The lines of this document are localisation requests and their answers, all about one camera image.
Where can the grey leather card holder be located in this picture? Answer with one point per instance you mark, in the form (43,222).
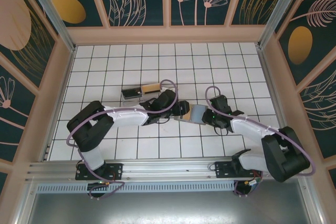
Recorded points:
(198,113)

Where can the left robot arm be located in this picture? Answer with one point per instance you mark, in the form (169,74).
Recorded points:
(126,116)

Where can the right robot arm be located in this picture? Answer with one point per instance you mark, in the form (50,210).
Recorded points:
(249,129)

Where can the clear acrylic organizer box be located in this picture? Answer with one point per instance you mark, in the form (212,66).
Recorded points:
(131,100)

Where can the yellow power connector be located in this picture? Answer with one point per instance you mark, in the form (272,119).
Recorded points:
(247,182)
(107,182)

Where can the steel sheet panel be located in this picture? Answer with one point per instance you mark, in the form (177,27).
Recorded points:
(168,208)

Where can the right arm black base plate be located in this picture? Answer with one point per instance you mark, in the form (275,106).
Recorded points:
(223,169)

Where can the aluminium table side rail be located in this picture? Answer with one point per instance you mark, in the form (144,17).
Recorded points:
(61,103)
(269,87)

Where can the aluminium mounting rail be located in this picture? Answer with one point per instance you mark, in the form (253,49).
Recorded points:
(168,167)

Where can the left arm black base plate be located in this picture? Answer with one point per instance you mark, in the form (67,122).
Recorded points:
(113,171)

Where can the aluminium frame post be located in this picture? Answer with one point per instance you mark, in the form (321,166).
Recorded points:
(50,6)
(275,11)

